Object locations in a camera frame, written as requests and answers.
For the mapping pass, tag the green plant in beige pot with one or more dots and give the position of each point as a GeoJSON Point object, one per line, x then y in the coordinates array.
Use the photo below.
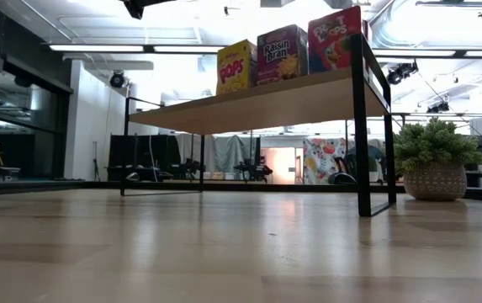
{"type": "Point", "coordinates": [434, 181]}

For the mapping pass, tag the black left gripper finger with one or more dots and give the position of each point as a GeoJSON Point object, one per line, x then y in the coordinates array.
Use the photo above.
{"type": "Point", "coordinates": [134, 8]}

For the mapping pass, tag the black track light cluster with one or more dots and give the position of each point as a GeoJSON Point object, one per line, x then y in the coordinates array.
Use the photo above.
{"type": "Point", "coordinates": [393, 78]}
{"type": "Point", "coordinates": [438, 107]}

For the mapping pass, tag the purple Raisin Bran cereal box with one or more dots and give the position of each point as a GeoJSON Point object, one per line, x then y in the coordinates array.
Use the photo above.
{"type": "Point", "coordinates": [280, 54]}

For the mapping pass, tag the thin black stand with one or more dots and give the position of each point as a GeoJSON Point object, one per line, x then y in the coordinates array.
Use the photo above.
{"type": "Point", "coordinates": [95, 162]}

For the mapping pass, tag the grey fabric backdrop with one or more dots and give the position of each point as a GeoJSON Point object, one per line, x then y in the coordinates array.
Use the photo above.
{"type": "Point", "coordinates": [228, 151]}

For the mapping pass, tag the ceiling track rail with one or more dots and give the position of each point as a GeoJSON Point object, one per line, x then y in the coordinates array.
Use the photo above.
{"type": "Point", "coordinates": [451, 3]}

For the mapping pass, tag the floral patterned cloth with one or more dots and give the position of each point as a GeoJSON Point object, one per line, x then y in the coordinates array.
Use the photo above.
{"type": "Point", "coordinates": [320, 162]}

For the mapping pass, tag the black round ceiling spotlight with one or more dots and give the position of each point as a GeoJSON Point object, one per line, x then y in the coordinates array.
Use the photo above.
{"type": "Point", "coordinates": [116, 80]}

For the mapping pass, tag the black background robot arm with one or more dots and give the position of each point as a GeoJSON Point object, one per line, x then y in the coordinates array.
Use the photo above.
{"type": "Point", "coordinates": [139, 173]}
{"type": "Point", "coordinates": [341, 177]}
{"type": "Point", "coordinates": [188, 168]}
{"type": "Point", "coordinates": [253, 170]}

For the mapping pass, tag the long ceiling light bar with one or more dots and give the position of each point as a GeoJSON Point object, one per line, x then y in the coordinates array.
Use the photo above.
{"type": "Point", "coordinates": [97, 48]}

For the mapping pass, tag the black partition panel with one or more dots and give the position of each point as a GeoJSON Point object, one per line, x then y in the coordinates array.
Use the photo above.
{"type": "Point", "coordinates": [165, 151]}

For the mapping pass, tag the small black ceiling fixture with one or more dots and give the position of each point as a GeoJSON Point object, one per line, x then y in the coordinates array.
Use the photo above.
{"type": "Point", "coordinates": [226, 10]}

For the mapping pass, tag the yellow Corn Pops cereal box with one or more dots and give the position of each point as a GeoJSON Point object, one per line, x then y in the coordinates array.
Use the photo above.
{"type": "Point", "coordinates": [234, 69]}

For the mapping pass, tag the red Froot Loops cereal box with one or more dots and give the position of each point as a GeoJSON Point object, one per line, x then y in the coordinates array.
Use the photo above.
{"type": "Point", "coordinates": [333, 42]}

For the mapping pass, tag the wooden shelf with black frame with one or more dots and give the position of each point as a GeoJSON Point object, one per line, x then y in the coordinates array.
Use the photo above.
{"type": "Point", "coordinates": [266, 109]}

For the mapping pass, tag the peach backdrop panel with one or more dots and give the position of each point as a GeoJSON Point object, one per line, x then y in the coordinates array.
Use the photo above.
{"type": "Point", "coordinates": [282, 164]}

